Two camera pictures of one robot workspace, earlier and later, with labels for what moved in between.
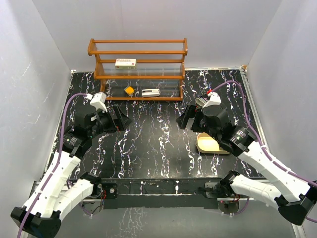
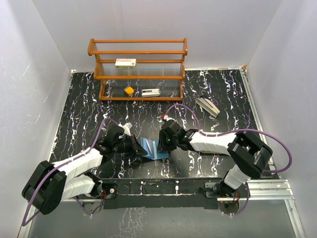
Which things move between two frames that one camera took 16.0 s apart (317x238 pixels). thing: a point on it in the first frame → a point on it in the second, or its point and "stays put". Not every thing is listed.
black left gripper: [125, 119] → [136, 148]
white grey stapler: [150, 92] stays put
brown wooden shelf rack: [139, 70] stays put
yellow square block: [129, 90] stays put
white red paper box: [125, 64] stays put
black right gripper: [182, 120] → [162, 146]
